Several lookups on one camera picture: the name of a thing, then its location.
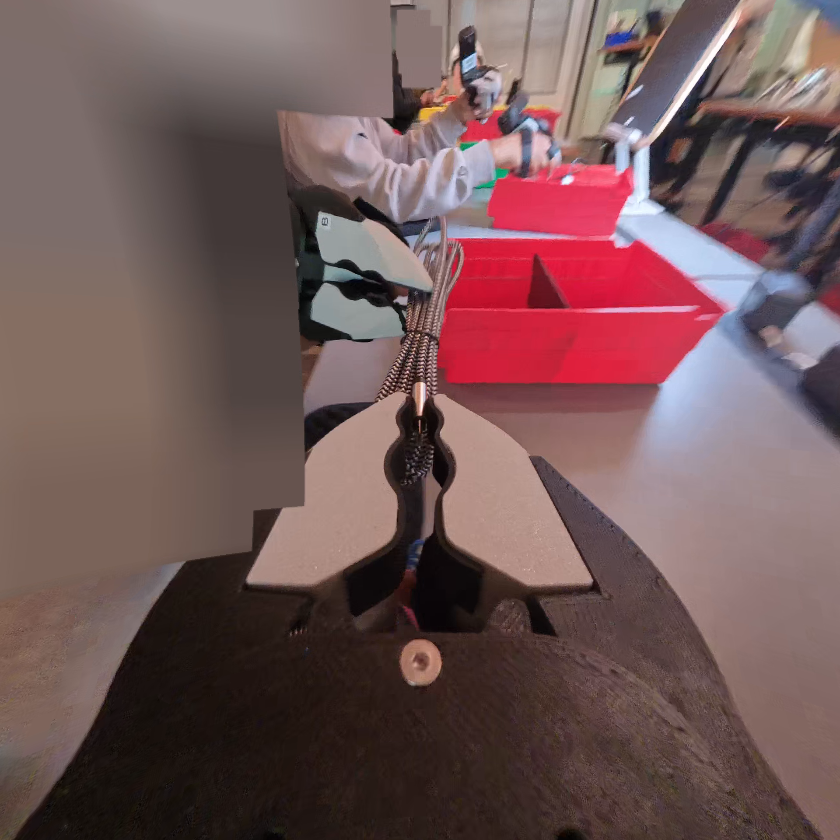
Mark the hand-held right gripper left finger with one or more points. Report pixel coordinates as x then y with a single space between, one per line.
328 499

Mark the red bin with black divider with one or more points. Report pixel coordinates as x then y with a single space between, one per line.
623 348

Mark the black honeycomb wrist pad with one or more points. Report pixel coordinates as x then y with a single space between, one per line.
331 426

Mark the red storage bin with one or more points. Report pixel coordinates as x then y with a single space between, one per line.
558 203

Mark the small dark grey box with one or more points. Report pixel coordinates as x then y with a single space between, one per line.
778 305

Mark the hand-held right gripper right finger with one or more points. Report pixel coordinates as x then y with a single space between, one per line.
512 518

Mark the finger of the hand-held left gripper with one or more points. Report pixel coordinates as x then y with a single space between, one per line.
367 246
348 315

